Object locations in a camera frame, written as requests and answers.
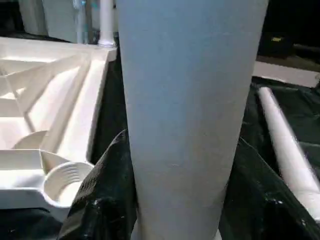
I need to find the black work mat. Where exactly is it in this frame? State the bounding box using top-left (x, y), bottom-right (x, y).
top-left (0, 30), bottom-right (320, 240)

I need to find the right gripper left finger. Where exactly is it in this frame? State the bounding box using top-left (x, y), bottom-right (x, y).
top-left (57, 129), bottom-right (139, 240)

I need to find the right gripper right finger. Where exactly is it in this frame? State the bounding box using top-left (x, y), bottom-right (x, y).
top-left (218, 137), bottom-right (320, 240)

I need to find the white plastic table top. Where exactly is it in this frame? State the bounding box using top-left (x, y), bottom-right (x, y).
top-left (0, 36), bottom-right (119, 223)

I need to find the white low drawer unit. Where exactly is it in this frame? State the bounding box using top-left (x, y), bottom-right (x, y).
top-left (252, 60), bottom-right (320, 89)

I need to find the white plastic table leg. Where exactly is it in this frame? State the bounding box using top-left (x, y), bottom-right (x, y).
top-left (98, 0), bottom-right (118, 49)
top-left (257, 86), bottom-right (320, 223)
top-left (115, 0), bottom-right (271, 240)

